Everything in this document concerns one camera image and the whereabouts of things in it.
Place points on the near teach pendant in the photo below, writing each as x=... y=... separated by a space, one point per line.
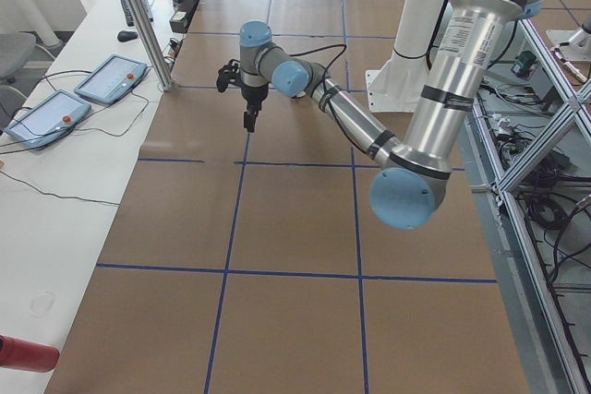
x=53 y=118

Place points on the red bottle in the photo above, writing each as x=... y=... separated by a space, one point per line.
x=28 y=356

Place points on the aluminium frame post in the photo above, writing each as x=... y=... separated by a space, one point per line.
x=150 y=43

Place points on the grey office chair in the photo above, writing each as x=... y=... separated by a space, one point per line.
x=16 y=49

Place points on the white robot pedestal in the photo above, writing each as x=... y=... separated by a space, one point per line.
x=397 y=85

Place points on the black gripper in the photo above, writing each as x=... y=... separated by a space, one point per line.
x=253 y=97

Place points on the teach pendant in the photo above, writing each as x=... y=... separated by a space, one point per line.
x=112 y=80
x=53 y=118

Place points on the aluminium side frame rail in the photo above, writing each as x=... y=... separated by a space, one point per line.
x=530 y=136

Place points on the black computer mouse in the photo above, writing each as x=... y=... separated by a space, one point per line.
x=126 y=35

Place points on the far teach pendant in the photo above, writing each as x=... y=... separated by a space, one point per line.
x=112 y=80

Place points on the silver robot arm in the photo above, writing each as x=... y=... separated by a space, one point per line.
x=415 y=169

